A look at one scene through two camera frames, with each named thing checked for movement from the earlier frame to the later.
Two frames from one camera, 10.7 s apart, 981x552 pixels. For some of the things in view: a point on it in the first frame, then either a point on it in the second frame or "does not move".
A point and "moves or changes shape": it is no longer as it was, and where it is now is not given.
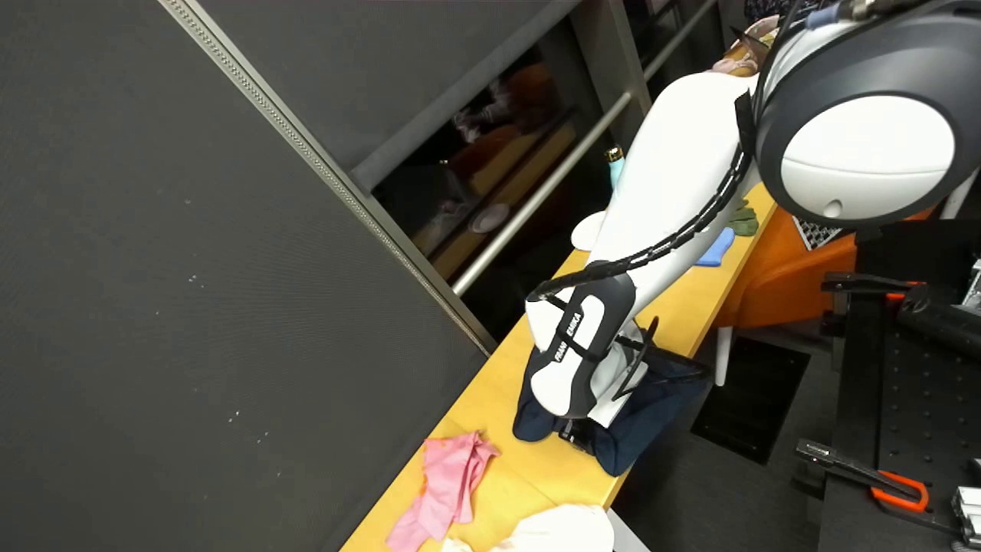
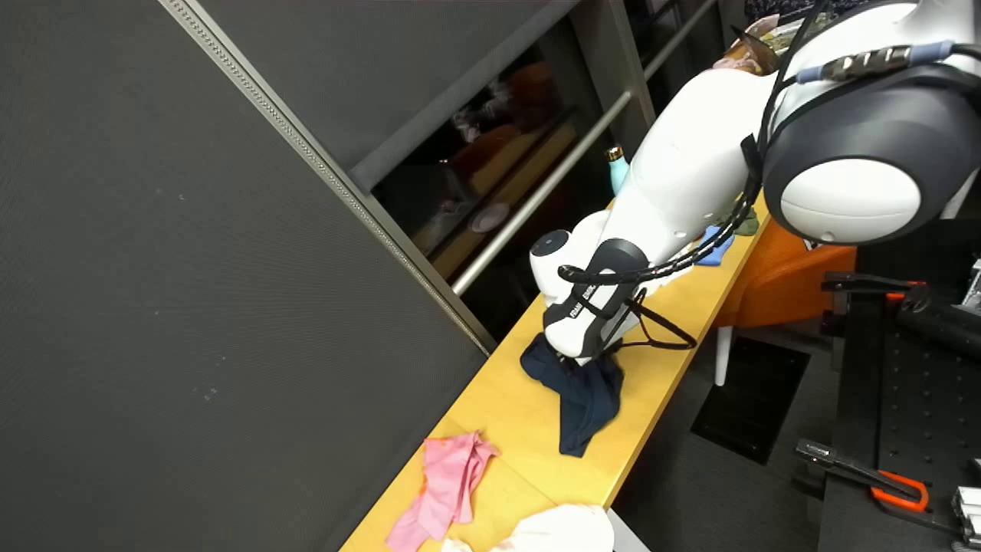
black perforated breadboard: x=909 y=402 does not move
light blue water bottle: x=616 y=166 does not move
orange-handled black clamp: x=883 y=487 does not move
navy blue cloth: x=619 y=443 moves or changes shape
